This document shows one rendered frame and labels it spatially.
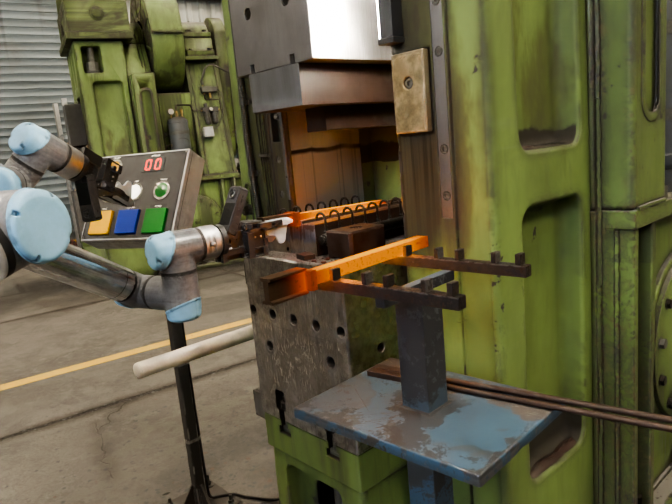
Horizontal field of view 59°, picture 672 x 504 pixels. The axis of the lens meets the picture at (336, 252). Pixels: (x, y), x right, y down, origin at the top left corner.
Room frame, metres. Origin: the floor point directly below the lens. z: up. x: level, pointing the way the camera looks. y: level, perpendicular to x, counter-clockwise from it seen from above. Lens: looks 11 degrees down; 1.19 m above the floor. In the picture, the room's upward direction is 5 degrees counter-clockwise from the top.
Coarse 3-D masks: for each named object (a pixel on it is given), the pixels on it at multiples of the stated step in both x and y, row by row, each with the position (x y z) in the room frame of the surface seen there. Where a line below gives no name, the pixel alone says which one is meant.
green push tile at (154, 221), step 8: (152, 208) 1.69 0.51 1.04; (160, 208) 1.68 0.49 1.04; (144, 216) 1.69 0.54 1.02; (152, 216) 1.68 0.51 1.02; (160, 216) 1.67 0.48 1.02; (144, 224) 1.68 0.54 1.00; (152, 224) 1.66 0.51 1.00; (160, 224) 1.65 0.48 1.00; (144, 232) 1.66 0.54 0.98; (152, 232) 1.65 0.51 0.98; (160, 232) 1.64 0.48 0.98
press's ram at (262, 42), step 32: (256, 0) 1.49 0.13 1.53; (288, 0) 1.41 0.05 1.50; (320, 0) 1.38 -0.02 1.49; (352, 0) 1.45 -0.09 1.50; (256, 32) 1.50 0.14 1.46; (288, 32) 1.41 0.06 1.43; (320, 32) 1.38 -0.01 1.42; (352, 32) 1.44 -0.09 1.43; (256, 64) 1.51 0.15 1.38; (288, 64) 1.42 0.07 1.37
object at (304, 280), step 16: (400, 240) 1.21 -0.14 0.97; (416, 240) 1.20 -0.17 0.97; (352, 256) 1.08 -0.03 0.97; (368, 256) 1.08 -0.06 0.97; (384, 256) 1.12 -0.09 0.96; (288, 272) 0.95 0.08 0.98; (304, 272) 0.97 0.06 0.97; (320, 272) 0.99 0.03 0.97; (272, 288) 0.92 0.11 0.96; (288, 288) 0.94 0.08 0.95; (304, 288) 0.97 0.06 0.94; (272, 304) 0.91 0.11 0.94
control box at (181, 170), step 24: (144, 168) 1.78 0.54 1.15; (168, 168) 1.75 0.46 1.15; (192, 168) 1.75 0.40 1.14; (144, 192) 1.74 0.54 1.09; (168, 192) 1.70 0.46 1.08; (192, 192) 1.74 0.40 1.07; (168, 216) 1.66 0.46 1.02; (192, 216) 1.72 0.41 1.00; (96, 240) 1.73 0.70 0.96; (120, 240) 1.70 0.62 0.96; (144, 240) 1.67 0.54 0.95
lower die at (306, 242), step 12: (384, 204) 1.63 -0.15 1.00; (396, 204) 1.65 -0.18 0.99; (336, 216) 1.51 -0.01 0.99; (348, 216) 1.49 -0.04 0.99; (360, 216) 1.50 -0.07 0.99; (372, 216) 1.52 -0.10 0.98; (384, 216) 1.55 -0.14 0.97; (396, 216) 1.59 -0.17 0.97; (288, 228) 1.47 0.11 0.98; (300, 228) 1.43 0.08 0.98; (312, 228) 1.40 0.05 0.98; (324, 228) 1.41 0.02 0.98; (396, 228) 1.58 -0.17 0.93; (276, 240) 1.51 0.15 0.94; (288, 240) 1.47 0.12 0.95; (300, 240) 1.44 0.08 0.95; (312, 240) 1.40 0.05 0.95; (288, 252) 1.48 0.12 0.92; (300, 252) 1.44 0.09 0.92; (312, 252) 1.41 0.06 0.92; (324, 252) 1.41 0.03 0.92
